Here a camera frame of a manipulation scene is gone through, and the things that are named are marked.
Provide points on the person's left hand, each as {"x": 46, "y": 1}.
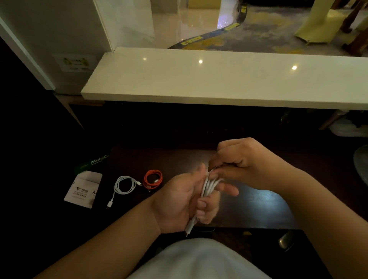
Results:
{"x": 175, "y": 201}

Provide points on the person's right hand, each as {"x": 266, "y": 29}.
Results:
{"x": 253, "y": 163}

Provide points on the person's right thumb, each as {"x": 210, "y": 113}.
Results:
{"x": 233, "y": 174}

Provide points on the person's left thumb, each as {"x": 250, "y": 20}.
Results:
{"x": 202, "y": 172}

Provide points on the person's left middle finger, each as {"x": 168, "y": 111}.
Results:
{"x": 210, "y": 202}

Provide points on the person's right forearm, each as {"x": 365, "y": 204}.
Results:
{"x": 330, "y": 218}

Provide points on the person's left forearm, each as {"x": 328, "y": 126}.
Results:
{"x": 115, "y": 238}

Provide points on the person's white shirt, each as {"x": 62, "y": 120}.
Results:
{"x": 198, "y": 261}

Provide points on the metal chair foot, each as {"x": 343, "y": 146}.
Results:
{"x": 286, "y": 241}

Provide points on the white stone counter ledge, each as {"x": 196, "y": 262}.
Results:
{"x": 224, "y": 76}

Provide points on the green package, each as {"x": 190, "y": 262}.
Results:
{"x": 92, "y": 162}

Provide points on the white paper packet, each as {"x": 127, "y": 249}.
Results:
{"x": 83, "y": 188}

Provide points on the round grey plate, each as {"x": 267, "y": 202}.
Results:
{"x": 362, "y": 165}

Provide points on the black yellow floor strip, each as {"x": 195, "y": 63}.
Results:
{"x": 212, "y": 33}

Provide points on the yellow chair cover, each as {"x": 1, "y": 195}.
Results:
{"x": 325, "y": 26}

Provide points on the brown wooden chair legs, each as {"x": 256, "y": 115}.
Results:
{"x": 356, "y": 31}

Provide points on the wall sticker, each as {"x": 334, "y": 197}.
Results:
{"x": 75, "y": 62}

